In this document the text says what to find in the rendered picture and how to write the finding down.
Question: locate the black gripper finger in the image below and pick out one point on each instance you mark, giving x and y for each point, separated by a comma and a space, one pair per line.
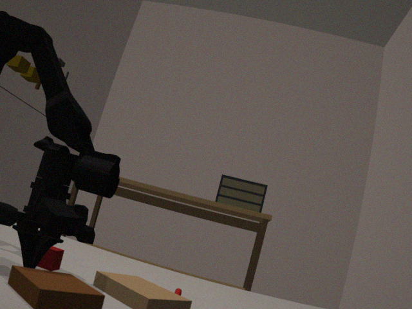
42, 247
28, 242

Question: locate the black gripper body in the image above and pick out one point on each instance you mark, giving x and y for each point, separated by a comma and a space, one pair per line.
9, 214

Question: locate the tan flat rectangular board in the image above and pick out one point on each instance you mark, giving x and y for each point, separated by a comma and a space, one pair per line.
138, 293

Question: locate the red square block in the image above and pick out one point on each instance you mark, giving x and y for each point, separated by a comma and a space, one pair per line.
52, 259

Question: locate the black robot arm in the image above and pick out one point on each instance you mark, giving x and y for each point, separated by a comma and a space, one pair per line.
91, 171

